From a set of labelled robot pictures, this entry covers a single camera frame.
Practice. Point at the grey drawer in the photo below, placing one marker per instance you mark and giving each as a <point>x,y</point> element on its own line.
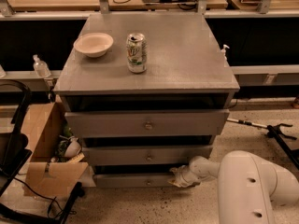
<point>137,123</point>
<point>147,155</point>
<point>150,180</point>

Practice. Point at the grey top drawer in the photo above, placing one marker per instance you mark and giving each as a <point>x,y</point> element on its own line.
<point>137,123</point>

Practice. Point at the black cart frame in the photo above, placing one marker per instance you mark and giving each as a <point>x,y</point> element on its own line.
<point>13,151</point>

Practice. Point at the white pump bottle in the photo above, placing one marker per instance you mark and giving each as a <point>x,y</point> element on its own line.
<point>224,50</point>

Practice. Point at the brown cardboard box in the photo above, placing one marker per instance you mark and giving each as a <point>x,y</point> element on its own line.
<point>43,126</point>

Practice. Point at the green white soda can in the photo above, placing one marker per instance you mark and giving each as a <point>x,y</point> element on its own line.
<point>136,45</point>

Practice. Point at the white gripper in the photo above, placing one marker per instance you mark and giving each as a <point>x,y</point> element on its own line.
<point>186,174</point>

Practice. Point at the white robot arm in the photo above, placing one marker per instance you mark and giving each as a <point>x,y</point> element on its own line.
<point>248,185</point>

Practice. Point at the grey middle drawer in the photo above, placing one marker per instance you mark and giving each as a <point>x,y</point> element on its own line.
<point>147,155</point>

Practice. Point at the grey bottom drawer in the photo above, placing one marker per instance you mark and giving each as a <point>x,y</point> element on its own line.
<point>150,180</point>

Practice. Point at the white cup in box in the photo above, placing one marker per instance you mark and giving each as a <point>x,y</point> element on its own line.
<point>73,148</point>

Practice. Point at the black metal stand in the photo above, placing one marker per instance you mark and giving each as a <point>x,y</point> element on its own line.
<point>276,133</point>

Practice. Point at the white bowl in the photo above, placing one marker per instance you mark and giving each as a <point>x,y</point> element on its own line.
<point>93,45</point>

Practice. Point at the grey wooden drawer cabinet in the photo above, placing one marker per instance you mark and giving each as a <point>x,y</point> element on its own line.
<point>185,72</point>

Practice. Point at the clear sanitizer bottle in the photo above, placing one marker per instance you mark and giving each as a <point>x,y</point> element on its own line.
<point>41,68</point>

